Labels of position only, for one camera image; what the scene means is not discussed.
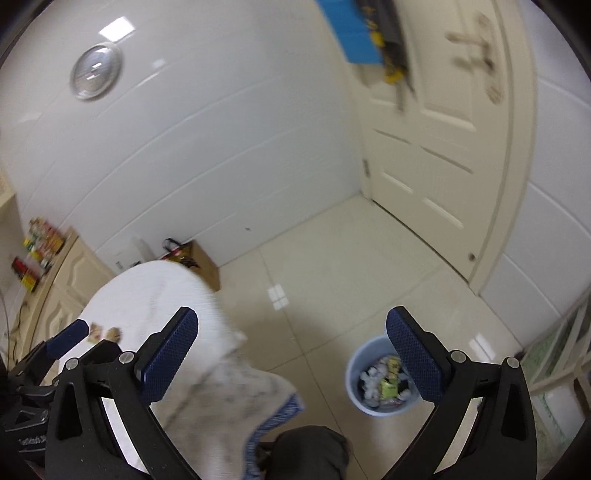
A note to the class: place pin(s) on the white towel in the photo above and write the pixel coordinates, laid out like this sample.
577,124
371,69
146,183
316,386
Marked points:
152,295

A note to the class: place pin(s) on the dark sauce bottle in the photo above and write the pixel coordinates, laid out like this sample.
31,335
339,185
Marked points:
23,273

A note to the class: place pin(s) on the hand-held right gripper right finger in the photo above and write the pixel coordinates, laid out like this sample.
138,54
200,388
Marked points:
413,355

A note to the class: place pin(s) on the cream panel door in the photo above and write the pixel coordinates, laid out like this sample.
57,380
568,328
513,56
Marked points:
438,138

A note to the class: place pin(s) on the blue apron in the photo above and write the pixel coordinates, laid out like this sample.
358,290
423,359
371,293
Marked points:
351,32

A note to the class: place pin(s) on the cream kitchen base cabinet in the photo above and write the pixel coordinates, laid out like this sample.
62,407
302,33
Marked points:
78,277

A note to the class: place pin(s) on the small tan wrapper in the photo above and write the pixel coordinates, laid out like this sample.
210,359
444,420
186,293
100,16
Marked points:
95,332

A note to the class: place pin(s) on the blue plastic bin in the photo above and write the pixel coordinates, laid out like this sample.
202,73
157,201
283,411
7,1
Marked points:
358,369

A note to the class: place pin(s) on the grey apron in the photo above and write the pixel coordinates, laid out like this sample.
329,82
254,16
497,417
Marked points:
392,27

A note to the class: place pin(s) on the brown cardboard box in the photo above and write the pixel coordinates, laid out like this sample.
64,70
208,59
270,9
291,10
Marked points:
205,270

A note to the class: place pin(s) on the red label oil bottle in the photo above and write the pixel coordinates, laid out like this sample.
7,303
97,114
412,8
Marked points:
53,242

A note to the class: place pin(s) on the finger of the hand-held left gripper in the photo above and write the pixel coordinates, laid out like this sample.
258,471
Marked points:
99,353
69,337

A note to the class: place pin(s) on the brown shell piece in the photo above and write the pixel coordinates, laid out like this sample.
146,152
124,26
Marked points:
113,334

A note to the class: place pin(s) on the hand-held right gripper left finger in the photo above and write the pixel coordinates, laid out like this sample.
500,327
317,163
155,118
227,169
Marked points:
171,355

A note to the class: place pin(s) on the person's dark trouser leg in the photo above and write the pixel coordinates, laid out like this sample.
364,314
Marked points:
314,450

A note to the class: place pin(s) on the blue floral tablecloth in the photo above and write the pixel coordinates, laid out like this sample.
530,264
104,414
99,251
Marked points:
281,413

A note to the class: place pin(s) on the yellow cap bottle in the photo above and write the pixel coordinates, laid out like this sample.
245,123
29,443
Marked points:
31,247

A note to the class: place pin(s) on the cream framed glass door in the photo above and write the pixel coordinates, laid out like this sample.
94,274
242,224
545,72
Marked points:
554,350

